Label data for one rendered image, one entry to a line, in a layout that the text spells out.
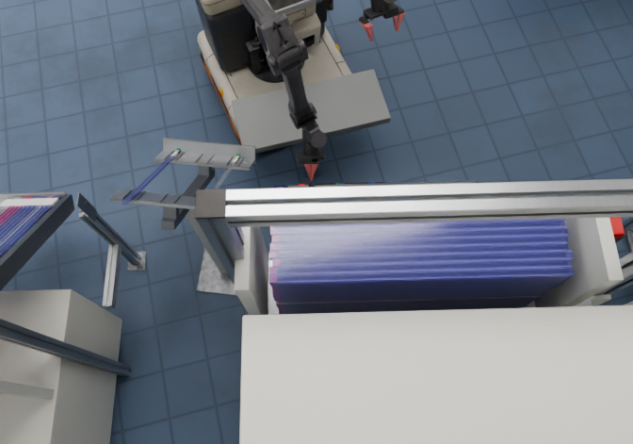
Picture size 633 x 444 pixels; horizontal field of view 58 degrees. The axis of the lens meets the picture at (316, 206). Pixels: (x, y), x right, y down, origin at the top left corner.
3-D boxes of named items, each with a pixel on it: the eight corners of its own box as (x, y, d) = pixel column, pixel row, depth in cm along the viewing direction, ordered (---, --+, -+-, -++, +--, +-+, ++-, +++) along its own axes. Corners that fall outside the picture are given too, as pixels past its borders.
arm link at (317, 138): (310, 100, 195) (287, 112, 194) (319, 108, 185) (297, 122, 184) (323, 130, 201) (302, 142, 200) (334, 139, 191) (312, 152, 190)
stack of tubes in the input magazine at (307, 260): (279, 256, 125) (267, 211, 100) (514, 250, 125) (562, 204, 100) (279, 314, 120) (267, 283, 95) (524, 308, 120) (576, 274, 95)
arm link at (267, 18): (296, 18, 147) (262, 36, 147) (310, 57, 158) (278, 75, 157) (235, -53, 174) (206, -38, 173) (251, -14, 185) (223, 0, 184)
